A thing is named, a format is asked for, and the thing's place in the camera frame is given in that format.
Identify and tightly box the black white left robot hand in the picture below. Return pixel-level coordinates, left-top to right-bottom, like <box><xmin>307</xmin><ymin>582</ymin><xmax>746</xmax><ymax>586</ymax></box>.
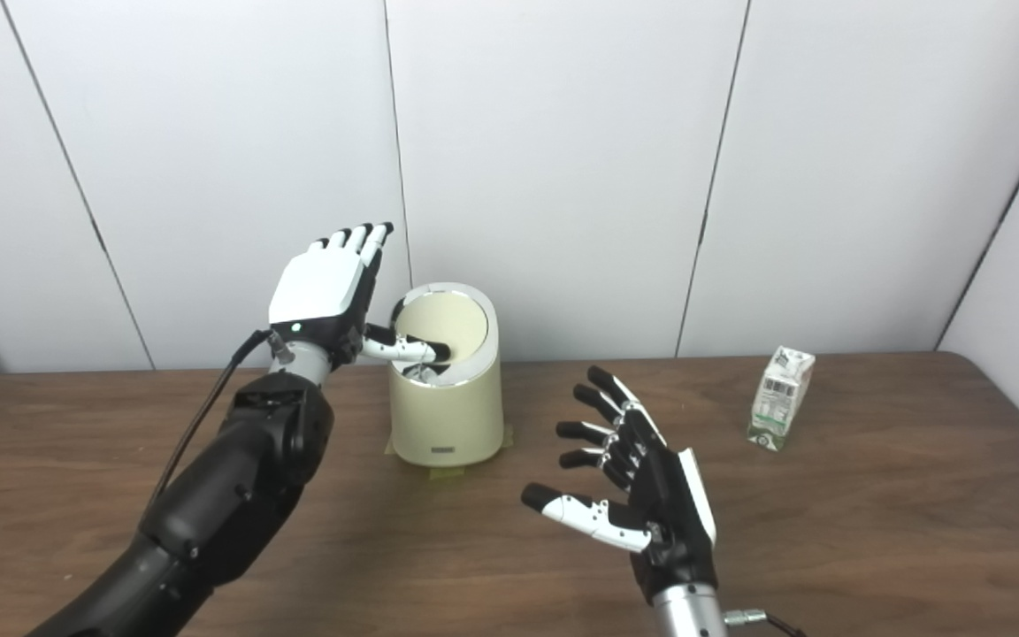
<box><xmin>268</xmin><ymin>222</ymin><xmax>453</xmax><ymax>368</ymax></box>

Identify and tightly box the cream round bin lid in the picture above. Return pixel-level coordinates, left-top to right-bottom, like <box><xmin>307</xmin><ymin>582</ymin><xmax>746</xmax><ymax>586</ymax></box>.
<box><xmin>396</xmin><ymin>290</ymin><xmax>488</xmax><ymax>368</ymax></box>

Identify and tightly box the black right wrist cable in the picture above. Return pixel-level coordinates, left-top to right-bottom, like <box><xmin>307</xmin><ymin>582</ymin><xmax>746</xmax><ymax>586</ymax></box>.
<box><xmin>722</xmin><ymin>608</ymin><xmax>807</xmax><ymax>637</ymax></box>

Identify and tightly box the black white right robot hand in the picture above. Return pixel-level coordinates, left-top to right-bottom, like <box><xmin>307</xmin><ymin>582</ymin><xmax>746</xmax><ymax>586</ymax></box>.
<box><xmin>521</xmin><ymin>365</ymin><xmax>719</xmax><ymax>607</ymax></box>

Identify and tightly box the white green milk carton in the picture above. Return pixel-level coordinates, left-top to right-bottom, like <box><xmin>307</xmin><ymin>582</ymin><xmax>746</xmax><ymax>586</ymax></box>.
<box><xmin>747</xmin><ymin>346</ymin><xmax>816</xmax><ymax>453</ymax></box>

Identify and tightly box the cream-colored round bin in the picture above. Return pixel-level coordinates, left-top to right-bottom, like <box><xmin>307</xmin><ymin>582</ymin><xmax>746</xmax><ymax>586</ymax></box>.
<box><xmin>386</xmin><ymin>282</ymin><xmax>505</xmax><ymax>467</ymax></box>

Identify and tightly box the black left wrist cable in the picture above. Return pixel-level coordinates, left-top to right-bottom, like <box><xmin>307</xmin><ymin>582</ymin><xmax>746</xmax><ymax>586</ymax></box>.
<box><xmin>151</xmin><ymin>329</ymin><xmax>273</xmax><ymax>510</ymax></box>

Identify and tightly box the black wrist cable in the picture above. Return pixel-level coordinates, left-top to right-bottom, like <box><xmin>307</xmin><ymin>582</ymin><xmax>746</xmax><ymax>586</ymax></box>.
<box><xmin>151</xmin><ymin>329</ymin><xmax>273</xmax><ymax>510</ymax></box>
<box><xmin>722</xmin><ymin>608</ymin><xmax>807</xmax><ymax>637</ymax></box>

